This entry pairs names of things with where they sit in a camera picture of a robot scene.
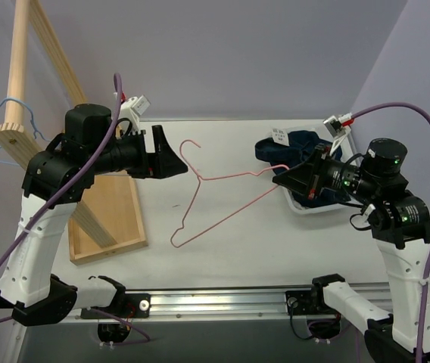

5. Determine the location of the dark navy garment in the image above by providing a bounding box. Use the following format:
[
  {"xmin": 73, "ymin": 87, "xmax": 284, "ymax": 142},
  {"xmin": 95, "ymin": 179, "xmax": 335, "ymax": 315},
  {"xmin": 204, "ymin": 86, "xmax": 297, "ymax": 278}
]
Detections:
[{"xmin": 254, "ymin": 130, "xmax": 350, "ymax": 208}]

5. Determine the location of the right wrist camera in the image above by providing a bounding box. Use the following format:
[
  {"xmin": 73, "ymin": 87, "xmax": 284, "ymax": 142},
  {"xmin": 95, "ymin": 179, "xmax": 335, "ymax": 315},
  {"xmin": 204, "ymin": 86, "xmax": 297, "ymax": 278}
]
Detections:
[{"xmin": 323, "ymin": 113, "xmax": 354, "ymax": 157}]

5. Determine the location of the light blue wire hanger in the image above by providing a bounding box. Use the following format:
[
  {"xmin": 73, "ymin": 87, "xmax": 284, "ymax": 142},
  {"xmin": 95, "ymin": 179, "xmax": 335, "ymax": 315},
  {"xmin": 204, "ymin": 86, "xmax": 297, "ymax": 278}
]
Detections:
[{"xmin": 0, "ymin": 97, "xmax": 61, "ymax": 167}]

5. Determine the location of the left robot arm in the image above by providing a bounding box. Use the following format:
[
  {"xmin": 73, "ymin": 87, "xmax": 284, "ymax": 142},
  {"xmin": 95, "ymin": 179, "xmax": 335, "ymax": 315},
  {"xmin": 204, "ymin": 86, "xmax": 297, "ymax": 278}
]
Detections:
[{"xmin": 0, "ymin": 104, "xmax": 188, "ymax": 327}]

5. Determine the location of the aluminium mounting rail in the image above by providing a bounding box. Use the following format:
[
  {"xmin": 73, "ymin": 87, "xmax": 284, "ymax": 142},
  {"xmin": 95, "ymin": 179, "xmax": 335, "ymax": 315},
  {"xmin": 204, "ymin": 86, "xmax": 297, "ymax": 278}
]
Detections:
[{"xmin": 33, "ymin": 284, "xmax": 390, "ymax": 322}]

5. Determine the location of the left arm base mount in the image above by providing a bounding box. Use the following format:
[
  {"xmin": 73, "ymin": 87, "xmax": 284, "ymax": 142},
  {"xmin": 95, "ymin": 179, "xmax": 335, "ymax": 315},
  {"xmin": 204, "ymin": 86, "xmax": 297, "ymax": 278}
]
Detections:
[{"xmin": 80, "ymin": 293, "xmax": 151, "ymax": 348}]

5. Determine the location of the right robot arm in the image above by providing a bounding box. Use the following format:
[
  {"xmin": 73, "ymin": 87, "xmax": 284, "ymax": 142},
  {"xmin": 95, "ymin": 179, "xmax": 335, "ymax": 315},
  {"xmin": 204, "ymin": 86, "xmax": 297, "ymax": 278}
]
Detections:
[{"xmin": 273, "ymin": 138, "xmax": 430, "ymax": 362}]

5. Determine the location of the clear plastic basket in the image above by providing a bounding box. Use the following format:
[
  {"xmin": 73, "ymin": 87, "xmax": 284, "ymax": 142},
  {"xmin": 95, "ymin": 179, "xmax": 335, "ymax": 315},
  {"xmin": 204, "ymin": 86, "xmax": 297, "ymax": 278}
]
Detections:
[{"xmin": 283, "ymin": 123, "xmax": 354, "ymax": 216}]

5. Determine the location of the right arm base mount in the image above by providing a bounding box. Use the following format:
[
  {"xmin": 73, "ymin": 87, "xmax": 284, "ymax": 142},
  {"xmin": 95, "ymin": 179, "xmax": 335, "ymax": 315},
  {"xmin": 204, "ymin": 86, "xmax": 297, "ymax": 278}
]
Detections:
[{"xmin": 284, "ymin": 288, "xmax": 352, "ymax": 346}]

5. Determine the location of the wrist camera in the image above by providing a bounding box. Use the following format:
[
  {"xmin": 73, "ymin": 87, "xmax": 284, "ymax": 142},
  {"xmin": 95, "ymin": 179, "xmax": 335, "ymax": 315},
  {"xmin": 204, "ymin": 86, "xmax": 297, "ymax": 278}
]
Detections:
[
  {"xmin": 117, "ymin": 93, "xmax": 151, "ymax": 136},
  {"xmin": 323, "ymin": 113, "xmax": 354, "ymax": 157}
]

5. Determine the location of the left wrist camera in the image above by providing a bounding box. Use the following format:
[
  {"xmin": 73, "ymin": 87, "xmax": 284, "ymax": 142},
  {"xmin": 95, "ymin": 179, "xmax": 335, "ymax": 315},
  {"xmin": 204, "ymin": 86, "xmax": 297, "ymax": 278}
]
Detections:
[{"xmin": 117, "ymin": 93, "xmax": 151, "ymax": 136}]

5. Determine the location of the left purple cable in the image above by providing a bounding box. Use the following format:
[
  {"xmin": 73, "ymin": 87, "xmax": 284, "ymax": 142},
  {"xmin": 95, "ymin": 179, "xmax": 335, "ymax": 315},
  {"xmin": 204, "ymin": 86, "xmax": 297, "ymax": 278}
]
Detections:
[{"xmin": 0, "ymin": 72, "xmax": 151, "ymax": 346}]

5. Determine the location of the wooden clothes rack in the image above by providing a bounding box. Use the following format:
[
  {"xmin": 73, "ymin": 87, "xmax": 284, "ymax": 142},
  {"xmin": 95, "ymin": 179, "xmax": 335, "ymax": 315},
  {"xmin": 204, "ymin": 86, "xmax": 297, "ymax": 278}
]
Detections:
[{"xmin": 0, "ymin": 1, "xmax": 148, "ymax": 265}]

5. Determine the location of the pink wire hanger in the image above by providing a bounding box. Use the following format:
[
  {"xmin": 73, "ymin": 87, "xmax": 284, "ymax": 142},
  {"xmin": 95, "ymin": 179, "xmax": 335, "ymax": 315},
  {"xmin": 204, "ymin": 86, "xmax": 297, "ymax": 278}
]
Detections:
[{"xmin": 170, "ymin": 139, "xmax": 289, "ymax": 249}]

